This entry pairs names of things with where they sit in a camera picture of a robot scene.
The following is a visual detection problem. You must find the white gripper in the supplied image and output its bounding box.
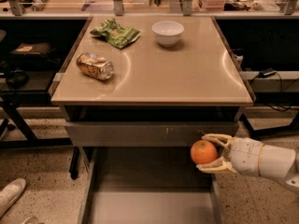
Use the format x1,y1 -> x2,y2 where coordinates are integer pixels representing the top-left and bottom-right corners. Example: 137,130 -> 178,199
196,133 -> 263,176

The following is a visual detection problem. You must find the orange fruit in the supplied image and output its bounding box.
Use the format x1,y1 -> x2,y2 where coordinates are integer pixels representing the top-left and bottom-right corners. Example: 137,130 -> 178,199
191,140 -> 218,164

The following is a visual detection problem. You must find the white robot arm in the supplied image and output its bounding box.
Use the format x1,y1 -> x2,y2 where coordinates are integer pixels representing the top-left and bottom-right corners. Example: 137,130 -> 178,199
196,133 -> 299,193

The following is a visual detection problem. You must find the open middle drawer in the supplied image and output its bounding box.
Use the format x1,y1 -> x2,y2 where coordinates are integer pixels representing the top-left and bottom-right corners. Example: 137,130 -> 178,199
77,147 -> 226,224

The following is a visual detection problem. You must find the black power adapter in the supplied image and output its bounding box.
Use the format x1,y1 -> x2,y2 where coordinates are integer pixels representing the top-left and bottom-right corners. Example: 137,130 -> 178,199
259,68 -> 277,78

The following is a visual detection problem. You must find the white bowl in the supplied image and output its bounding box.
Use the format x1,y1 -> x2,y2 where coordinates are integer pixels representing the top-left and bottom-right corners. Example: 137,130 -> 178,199
151,21 -> 184,47

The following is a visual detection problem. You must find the crushed gold soda can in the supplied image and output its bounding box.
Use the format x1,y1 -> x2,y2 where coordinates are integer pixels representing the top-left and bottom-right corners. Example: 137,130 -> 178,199
76,52 -> 114,81

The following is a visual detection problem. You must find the green chip bag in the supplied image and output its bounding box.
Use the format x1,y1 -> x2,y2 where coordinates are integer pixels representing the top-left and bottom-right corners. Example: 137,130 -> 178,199
90,18 -> 140,49

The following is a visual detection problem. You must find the white shoe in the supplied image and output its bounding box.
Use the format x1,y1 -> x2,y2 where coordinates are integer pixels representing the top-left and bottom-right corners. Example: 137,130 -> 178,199
0,178 -> 26,217

